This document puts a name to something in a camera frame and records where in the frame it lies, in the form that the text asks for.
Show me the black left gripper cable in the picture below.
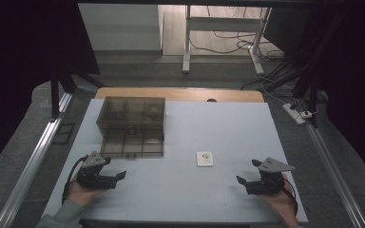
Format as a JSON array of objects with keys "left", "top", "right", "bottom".
[{"left": 62, "top": 154, "right": 90, "bottom": 205}]

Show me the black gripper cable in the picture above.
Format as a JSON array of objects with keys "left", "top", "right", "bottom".
[
  {"left": 62, "top": 154, "right": 90, "bottom": 205},
  {"left": 280, "top": 178, "right": 299, "bottom": 217}
]

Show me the black floor cable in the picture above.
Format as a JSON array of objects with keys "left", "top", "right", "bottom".
[{"left": 189, "top": 30, "right": 286, "bottom": 63}]

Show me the white power strip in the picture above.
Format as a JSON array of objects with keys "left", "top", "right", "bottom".
[{"left": 281, "top": 103, "right": 307, "bottom": 125}]

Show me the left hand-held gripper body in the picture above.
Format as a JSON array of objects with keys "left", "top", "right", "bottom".
[{"left": 76, "top": 151, "right": 118, "bottom": 191}]

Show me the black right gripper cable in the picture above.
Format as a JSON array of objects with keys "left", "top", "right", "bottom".
[{"left": 280, "top": 178, "right": 299, "bottom": 217}]

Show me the aluminium rail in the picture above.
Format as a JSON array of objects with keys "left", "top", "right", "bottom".
[
  {"left": 0, "top": 91, "right": 74, "bottom": 228},
  {"left": 303, "top": 121, "right": 365, "bottom": 228}
]

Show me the small white square packet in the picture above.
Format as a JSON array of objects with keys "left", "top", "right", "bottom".
[{"left": 196, "top": 151, "right": 215, "bottom": 168}]

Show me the bundle of black cables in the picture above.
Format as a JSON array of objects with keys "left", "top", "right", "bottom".
[{"left": 240, "top": 59, "right": 300, "bottom": 93}]

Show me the transparent brown drawer box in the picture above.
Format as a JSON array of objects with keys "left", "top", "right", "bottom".
[{"left": 95, "top": 96, "right": 166, "bottom": 160}]

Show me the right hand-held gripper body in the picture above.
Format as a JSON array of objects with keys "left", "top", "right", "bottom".
[{"left": 244, "top": 157, "right": 297, "bottom": 196}]

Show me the dark curtain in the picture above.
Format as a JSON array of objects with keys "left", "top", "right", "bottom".
[
  {"left": 0, "top": 0, "right": 102, "bottom": 179},
  {"left": 261, "top": 0, "right": 365, "bottom": 188}
]

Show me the white metal desk frame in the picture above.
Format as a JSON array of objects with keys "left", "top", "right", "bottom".
[{"left": 182, "top": 4, "right": 273, "bottom": 76}]

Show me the person's right hand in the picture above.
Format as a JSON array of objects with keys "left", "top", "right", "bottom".
[{"left": 259, "top": 172, "right": 301, "bottom": 228}]

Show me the person's left hand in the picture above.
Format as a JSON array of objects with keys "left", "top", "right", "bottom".
[{"left": 67, "top": 180, "right": 107, "bottom": 209}]

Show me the white plug adapter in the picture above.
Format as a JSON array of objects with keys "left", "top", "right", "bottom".
[{"left": 299, "top": 109, "right": 314, "bottom": 121}]

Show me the black metal stand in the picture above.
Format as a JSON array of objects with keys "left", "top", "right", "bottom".
[
  {"left": 265, "top": 60, "right": 321, "bottom": 128},
  {"left": 49, "top": 61, "right": 105, "bottom": 122}
]

